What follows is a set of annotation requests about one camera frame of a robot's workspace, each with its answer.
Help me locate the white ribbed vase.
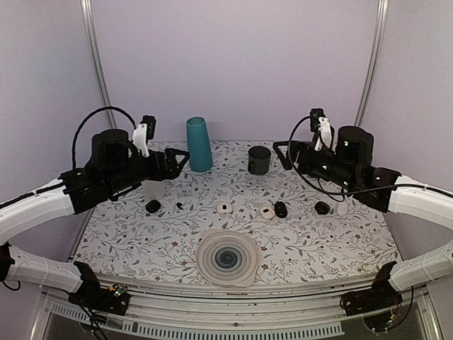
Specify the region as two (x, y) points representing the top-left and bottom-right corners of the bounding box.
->
(142, 181), (165, 200)

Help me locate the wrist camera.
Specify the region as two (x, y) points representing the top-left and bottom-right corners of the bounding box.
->
(309, 108), (334, 152)
(132, 115), (156, 157)

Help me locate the white earbud charging case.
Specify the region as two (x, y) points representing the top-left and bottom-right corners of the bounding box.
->
(217, 203), (234, 215)

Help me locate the black round earbud case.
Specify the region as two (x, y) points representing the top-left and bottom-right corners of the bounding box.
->
(314, 201), (331, 215)

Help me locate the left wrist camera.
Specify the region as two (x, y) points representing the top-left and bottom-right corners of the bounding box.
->
(132, 115), (156, 157)

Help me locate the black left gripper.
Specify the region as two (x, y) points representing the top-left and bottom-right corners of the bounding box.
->
(105, 147), (190, 195)

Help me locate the aluminium frame post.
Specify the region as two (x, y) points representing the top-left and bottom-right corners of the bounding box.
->
(79, 0), (117, 130)
(354, 0), (389, 127)

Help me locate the black oval earbud case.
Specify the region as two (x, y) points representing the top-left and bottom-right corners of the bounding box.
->
(274, 201), (287, 218)

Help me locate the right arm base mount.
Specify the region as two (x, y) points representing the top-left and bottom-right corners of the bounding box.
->
(340, 261), (403, 316)

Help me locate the teal tall vase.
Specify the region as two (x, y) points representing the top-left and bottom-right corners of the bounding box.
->
(186, 117), (213, 172)

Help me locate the swirl patterned ceramic plate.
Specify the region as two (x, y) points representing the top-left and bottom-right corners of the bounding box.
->
(195, 230), (261, 288)

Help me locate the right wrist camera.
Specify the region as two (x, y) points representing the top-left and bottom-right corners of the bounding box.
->
(309, 108), (334, 152)

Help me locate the small white earbud case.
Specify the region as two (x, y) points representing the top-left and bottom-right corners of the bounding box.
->
(260, 206), (275, 220)

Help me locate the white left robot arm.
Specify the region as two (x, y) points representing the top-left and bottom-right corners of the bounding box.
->
(1, 126), (190, 307)

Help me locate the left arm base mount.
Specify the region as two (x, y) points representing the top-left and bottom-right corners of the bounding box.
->
(68, 261), (130, 316)

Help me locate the right aluminium frame post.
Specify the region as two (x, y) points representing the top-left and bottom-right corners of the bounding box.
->
(354, 0), (389, 127)

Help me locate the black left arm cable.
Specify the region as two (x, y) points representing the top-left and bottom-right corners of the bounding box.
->
(71, 106), (139, 167)

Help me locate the dark grey mug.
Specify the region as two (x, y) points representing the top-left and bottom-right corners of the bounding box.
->
(248, 145), (271, 176)

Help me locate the small black earbud case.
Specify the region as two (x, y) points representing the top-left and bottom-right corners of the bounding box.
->
(145, 200), (161, 213)

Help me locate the left aluminium frame post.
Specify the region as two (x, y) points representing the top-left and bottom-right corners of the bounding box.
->
(79, 0), (117, 130)

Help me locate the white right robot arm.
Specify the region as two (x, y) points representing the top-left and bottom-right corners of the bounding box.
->
(273, 126), (452, 309)

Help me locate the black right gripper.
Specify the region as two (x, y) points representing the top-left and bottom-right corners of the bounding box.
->
(273, 140), (357, 191)

